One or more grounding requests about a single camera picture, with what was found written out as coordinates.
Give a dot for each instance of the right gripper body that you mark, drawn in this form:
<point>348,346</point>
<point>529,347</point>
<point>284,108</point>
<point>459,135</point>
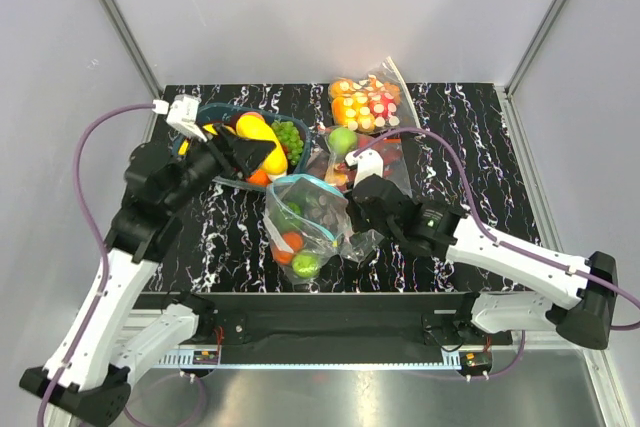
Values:
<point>360,222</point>

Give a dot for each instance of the green grapes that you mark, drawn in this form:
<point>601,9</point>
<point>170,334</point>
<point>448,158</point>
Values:
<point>290,140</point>

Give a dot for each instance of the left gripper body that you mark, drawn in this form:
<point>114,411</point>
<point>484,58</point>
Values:
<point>205,164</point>

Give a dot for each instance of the vegetable zip bag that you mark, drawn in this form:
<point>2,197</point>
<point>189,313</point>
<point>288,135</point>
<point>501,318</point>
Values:
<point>325,165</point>

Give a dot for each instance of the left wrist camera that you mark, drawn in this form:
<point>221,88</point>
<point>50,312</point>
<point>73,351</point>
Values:
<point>181,115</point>

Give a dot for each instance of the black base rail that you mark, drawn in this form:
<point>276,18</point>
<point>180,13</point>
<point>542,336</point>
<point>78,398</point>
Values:
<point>329,328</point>

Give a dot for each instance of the orange in basket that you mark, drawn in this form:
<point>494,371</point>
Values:
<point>259,178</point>

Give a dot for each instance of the sliced fruit zip bag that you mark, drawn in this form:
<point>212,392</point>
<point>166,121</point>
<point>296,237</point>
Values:
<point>374,103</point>

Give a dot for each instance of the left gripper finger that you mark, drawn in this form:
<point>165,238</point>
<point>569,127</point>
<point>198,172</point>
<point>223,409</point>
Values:
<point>246,155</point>
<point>218,129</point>

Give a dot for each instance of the fake yellow lemon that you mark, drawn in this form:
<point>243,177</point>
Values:
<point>276,163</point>

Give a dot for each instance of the orange in bag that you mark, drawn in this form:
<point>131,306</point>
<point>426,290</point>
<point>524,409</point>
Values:
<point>294,242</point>

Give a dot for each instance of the yellow banana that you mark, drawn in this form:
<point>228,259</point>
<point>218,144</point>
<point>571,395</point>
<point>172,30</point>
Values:
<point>183,147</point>

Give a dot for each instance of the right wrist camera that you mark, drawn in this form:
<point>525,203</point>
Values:
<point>369,162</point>

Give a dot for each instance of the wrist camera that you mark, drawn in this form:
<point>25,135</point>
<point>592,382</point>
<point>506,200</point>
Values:
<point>369,162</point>
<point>181,115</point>

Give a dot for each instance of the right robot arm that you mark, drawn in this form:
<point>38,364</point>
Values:
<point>571,295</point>

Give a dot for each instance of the green apple in bag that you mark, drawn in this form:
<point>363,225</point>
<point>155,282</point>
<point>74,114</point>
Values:
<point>305,265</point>

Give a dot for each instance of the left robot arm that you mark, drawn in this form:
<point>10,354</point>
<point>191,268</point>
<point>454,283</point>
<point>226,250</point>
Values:
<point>88,377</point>

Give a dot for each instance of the fake peach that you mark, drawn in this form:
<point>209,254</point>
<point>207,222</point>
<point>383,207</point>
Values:
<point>254,115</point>

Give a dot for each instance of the teal plastic basket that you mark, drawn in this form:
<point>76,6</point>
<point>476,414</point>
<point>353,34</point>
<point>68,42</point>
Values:
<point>229,114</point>

